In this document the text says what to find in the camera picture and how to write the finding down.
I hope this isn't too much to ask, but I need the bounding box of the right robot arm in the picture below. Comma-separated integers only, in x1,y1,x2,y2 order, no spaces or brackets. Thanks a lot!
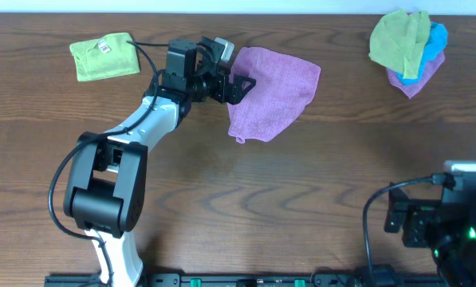
384,172,476,286

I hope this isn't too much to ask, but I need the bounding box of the crumpled green cloth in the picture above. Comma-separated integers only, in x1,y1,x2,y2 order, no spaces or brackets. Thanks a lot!
368,10,431,79

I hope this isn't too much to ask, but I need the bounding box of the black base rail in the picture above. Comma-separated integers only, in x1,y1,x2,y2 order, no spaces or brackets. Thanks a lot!
44,273,447,287

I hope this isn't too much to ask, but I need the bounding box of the blue cloth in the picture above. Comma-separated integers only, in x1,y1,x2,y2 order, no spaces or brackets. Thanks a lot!
396,22,448,85

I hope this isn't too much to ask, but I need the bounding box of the large pink cloth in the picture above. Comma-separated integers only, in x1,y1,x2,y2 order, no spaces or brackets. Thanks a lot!
228,47,321,144

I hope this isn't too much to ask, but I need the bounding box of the folded green cloth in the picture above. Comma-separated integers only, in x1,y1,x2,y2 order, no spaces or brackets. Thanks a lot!
69,33,140,82

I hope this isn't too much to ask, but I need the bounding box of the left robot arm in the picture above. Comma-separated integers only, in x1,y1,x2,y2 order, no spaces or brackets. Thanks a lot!
58,37,256,286

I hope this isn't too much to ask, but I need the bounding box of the small pink cloth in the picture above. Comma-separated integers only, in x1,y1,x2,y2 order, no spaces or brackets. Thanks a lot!
386,51,446,99

